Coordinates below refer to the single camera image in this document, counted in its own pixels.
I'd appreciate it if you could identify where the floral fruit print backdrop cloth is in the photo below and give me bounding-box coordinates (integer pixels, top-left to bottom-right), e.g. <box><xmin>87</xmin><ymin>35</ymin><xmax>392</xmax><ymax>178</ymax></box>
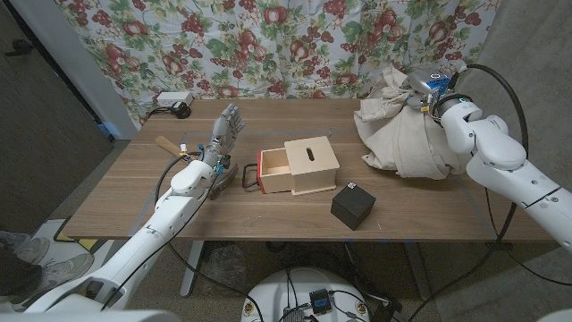
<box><xmin>55</xmin><ymin>0</ymin><xmax>501</xmax><ymax>129</ymax></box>

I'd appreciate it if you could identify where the dark trouser leg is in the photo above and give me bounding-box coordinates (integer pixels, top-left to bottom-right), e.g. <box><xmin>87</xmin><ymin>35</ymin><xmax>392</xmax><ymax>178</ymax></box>
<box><xmin>0</xmin><ymin>245</ymin><xmax>42</xmax><ymax>299</ymax></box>

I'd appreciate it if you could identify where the black box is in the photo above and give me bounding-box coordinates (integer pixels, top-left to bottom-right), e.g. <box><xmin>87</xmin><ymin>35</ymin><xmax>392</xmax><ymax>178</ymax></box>
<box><xmin>330</xmin><ymin>181</ymin><xmax>377</xmax><ymax>232</ymax></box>

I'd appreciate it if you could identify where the black plug adapter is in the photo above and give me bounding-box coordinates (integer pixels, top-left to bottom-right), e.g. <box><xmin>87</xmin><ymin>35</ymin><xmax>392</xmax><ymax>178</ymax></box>
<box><xmin>147</xmin><ymin>100</ymin><xmax>192</xmax><ymax>120</ymax></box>

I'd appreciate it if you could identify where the clear plastic bag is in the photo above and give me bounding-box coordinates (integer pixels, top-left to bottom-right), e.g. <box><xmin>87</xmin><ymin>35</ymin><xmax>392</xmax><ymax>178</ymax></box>
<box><xmin>198</xmin><ymin>243</ymin><xmax>249</xmax><ymax>296</ymax></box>

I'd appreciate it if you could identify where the black module with blue label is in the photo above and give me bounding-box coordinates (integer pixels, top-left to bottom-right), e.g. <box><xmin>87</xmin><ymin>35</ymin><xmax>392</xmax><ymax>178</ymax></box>
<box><xmin>308</xmin><ymin>288</ymin><xmax>332</xmax><ymax>314</ymax></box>

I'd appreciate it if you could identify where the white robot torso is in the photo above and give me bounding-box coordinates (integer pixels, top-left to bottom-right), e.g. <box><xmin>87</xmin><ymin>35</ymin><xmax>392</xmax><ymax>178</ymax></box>
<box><xmin>240</xmin><ymin>267</ymin><xmax>371</xmax><ymax>322</ymax></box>

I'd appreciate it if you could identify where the wooden box housing with slot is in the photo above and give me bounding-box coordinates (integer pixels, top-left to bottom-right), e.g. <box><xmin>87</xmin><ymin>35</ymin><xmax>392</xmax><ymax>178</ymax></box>
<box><xmin>283</xmin><ymin>135</ymin><xmax>341</xmax><ymax>197</ymax></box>

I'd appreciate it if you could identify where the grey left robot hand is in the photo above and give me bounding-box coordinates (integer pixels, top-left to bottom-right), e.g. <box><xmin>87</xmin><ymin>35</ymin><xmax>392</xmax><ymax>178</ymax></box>
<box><xmin>201</xmin><ymin>104</ymin><xmax>246</xmax><ymax>169</ymax></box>

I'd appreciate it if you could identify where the black door handle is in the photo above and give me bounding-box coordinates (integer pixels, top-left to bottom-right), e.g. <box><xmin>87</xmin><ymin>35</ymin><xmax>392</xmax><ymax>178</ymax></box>
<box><xmin>4</xmin><ymin>38</ymin><xmax>35</xmax><ymax>57</ymax></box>

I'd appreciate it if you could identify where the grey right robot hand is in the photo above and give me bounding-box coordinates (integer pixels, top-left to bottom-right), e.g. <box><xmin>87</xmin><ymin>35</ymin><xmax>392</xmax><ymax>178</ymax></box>
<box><xmin>404</xmin><ymin>66</ymin><xmax>455</xmax><ymax>113</ymax></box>

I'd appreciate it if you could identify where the beige jacket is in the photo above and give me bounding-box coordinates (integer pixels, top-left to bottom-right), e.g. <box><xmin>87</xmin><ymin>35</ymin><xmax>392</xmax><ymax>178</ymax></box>
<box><xmin>353</xmin><ymin>66</ymin><xmax>470</xmax><ymax>181</ymax></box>

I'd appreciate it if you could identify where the white table leg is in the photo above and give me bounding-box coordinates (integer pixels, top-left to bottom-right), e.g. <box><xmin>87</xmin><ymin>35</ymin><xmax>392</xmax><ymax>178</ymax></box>
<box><xmin>180</xmin><ymin>240</ymin><xmax>205</xmax><ymax>298</ymax></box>

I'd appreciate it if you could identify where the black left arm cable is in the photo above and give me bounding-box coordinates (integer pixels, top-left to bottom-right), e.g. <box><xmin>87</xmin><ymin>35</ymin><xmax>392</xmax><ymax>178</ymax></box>
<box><xmin>100</xmin><ymin>149</ymin><xmax>211</xmax><ymax>312</ymax></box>

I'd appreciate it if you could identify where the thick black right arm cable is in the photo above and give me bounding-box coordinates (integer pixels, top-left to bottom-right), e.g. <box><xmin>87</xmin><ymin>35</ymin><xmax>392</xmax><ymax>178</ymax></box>
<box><xmin>406</xmin><ymin>64</ymin><xmax>572</xmax><ymax>322</ymax></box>

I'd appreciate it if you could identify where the hammer with wooden handle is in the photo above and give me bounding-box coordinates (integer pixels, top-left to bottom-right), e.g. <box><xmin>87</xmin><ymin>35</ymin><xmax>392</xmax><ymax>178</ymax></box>
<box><xmin>155</xmin><ymin>135</ymin><xmax>240</xmax><ymax>201</ymax></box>

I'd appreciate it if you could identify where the white power strip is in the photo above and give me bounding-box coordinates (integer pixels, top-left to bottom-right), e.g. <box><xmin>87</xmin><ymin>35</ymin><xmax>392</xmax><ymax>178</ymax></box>
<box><xmin>156</xmin><ymin>91</ymin><xmax>195</xmax><ymax>108</ymax></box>

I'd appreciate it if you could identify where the wooden drawer red front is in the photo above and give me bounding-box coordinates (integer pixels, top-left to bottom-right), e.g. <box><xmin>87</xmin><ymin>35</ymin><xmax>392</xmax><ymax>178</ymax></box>
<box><xmin>241</xmin><ymin>148</ymin><xmax>294</xmax><ymax>195</ymax></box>

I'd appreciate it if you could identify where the grey table leg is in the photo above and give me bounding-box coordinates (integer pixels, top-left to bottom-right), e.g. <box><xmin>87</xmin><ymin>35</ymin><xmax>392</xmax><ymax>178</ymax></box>
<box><xmin>404</xmin><ymin>241</ymin><xmax>433</xmax><ymax>302</ymax></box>

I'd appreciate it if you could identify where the grey sneaker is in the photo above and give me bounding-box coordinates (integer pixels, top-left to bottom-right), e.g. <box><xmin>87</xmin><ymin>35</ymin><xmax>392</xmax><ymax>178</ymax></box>
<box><xmin>0</xmin><ymin>231</ymin><xmax>51</xmax><ymax>266</ymax></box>
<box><xmin>39</xmin><ymin>252</ymin><xmax>95</xmax><ymax>287</ymax></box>

